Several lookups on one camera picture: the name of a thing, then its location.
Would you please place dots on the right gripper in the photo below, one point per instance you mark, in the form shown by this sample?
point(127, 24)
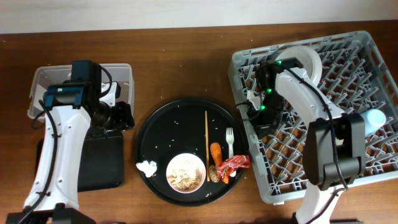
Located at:
point(262, 129)

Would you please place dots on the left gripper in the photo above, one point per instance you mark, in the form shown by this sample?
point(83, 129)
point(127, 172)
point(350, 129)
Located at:
point(125, 119)

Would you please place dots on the white tissue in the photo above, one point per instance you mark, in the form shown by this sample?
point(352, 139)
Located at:
point(147, 167)

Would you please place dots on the grey round plate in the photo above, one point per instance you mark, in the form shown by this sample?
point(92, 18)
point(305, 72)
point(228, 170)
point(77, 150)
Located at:
point(308, 57)

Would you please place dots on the light blue cup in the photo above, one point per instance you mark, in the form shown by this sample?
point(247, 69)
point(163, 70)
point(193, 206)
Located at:
point(374, 119)

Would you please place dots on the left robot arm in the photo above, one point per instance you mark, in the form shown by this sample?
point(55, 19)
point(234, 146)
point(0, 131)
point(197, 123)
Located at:
point(84, 108)

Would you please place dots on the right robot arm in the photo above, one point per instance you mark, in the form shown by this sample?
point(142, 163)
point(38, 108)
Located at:
point(334, 150)

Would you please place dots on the grey dishwasher rack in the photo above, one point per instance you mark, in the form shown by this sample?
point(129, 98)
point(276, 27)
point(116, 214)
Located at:
point(354, 77)

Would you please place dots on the white plastic fork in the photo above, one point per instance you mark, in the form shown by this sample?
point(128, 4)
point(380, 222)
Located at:
point(230, 141)

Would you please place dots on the black rectangular tray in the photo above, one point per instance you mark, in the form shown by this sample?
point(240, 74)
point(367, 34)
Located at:
point(102, 162)

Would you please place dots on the orange carrot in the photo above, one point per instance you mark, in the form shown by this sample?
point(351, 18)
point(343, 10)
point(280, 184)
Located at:
point(216, 153)

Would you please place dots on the red snack wrapper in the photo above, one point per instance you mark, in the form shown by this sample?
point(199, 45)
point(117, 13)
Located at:
point(231, 165)

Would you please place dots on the wooden chopstick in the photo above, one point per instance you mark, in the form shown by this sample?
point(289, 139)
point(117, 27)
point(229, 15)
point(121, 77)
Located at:
point(207, 147)

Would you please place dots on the round black serving tray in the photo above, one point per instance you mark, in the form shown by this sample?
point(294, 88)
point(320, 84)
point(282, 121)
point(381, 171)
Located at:
point(186, 126)

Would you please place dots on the brown cookie piece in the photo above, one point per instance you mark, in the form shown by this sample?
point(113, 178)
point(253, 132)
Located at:
point(213, 174)

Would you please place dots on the clear plastic bin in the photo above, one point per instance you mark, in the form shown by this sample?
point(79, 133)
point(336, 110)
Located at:
point(50, 75)

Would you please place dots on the pink bowl with food scraps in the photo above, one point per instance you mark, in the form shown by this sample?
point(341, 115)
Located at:
point(186, 173)

